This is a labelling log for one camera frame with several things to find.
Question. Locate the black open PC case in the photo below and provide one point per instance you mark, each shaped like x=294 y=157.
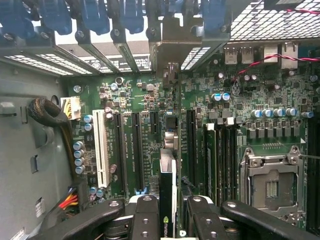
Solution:
x=22 y=150

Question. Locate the white power connector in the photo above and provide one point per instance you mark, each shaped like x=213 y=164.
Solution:
x=72 y=107

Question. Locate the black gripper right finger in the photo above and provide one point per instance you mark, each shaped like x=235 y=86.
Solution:
x=207 y=222

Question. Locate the metal CPU socket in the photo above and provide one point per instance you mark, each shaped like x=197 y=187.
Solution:
x=272 y=185

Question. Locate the short black expansion slot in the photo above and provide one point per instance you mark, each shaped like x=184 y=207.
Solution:
x=154 y=122

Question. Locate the blue card retention clip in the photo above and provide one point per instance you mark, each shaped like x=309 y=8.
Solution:
x=215 y=15
x=57 y=17
x=15 y=17
x=133 y=17
x=96 y=17

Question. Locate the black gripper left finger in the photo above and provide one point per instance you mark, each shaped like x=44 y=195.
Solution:
x=146 y=220

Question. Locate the long black expansion slot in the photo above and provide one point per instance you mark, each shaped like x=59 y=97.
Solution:
x=138 y=155
x=191 y=150
x=120 y=155

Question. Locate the thin socket locking lever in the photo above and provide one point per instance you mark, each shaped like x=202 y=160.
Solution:
x=310 y=157

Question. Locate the green motherboard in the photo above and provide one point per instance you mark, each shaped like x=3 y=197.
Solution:
x=250 y=100

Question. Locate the white expansion slot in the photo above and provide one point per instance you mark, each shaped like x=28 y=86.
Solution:
x=101 y=150

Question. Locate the black empty RAM slot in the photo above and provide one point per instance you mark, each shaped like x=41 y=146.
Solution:
x=220 y=162
x=227 y=162
x=234 y=162

